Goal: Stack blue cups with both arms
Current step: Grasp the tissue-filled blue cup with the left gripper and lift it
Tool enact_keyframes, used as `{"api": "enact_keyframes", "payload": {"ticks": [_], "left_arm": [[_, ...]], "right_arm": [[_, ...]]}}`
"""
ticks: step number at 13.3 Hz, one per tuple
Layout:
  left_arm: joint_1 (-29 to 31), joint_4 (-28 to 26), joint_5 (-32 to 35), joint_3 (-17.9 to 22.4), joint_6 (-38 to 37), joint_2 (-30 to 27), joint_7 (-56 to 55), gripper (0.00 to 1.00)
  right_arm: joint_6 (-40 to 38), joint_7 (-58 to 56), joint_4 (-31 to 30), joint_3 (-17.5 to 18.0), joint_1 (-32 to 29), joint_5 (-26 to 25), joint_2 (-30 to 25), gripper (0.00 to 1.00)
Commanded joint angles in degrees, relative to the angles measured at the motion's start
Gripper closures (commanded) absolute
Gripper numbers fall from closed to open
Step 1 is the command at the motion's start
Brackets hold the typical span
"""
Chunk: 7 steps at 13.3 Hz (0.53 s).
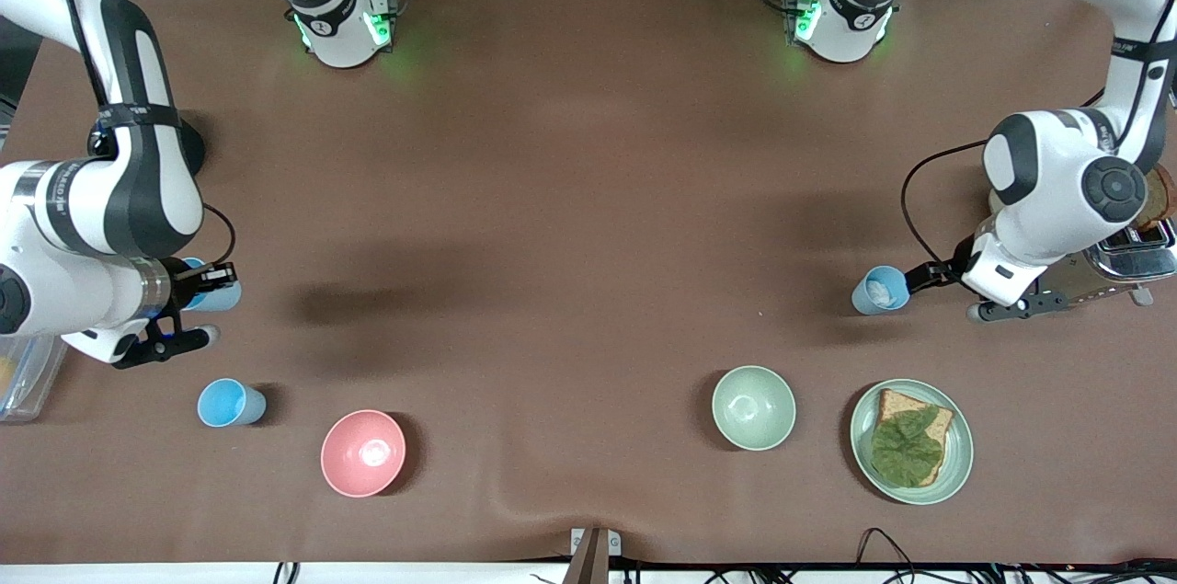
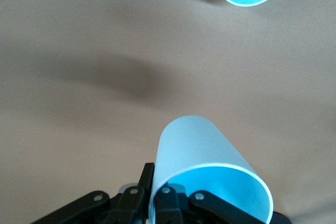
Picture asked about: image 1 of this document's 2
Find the green lettuce leaf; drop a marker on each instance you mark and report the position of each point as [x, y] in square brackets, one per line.
[906, 451]

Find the clear plastic container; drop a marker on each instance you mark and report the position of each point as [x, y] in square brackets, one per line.
[32, 382]

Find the green plate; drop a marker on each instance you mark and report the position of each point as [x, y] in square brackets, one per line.
[959, 451]

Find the metal table clamp bracket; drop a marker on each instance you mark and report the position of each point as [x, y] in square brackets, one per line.
[614, 543]

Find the beige chrome toaster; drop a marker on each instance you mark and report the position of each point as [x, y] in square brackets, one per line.
[1131, 257]

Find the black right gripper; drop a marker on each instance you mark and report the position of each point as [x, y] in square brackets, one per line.
[180, 282]

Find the pink bowl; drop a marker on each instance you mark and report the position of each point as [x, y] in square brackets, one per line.
[363, 453]

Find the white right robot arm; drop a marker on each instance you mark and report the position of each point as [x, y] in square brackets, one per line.
[55, 290]

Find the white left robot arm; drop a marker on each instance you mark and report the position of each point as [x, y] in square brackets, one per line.
[1048, 170]

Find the toast slice in toaster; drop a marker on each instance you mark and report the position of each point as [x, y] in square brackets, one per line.
[1160, 198]

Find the brown bread slice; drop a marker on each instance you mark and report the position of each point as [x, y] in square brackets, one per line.
[894, 402]

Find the blue plastic cup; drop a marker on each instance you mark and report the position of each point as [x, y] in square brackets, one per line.
[878, 292]
[221, 403]
[221, 299]

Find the brown table cover mat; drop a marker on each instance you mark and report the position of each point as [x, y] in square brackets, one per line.
[588, 198]

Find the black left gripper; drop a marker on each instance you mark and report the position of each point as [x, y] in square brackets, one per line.
[951, 270]

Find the green bowl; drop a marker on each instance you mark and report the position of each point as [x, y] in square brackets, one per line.
[754, 407]

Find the brown wooden strut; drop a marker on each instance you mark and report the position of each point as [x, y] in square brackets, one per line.
[588, 566]

